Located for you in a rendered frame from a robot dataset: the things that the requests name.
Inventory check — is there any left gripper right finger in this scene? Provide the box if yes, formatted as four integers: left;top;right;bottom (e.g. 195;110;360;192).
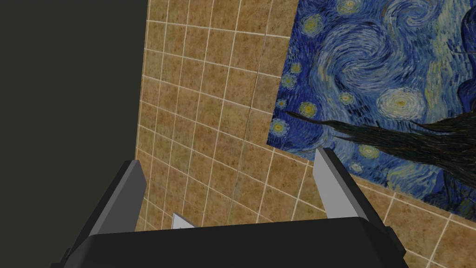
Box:
313;147;387;227

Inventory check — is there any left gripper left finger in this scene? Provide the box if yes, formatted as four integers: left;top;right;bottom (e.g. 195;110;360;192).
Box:
75;160;147;247

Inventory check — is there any blue starry night painting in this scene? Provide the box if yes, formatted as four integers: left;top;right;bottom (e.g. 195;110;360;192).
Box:
266;0;476;220

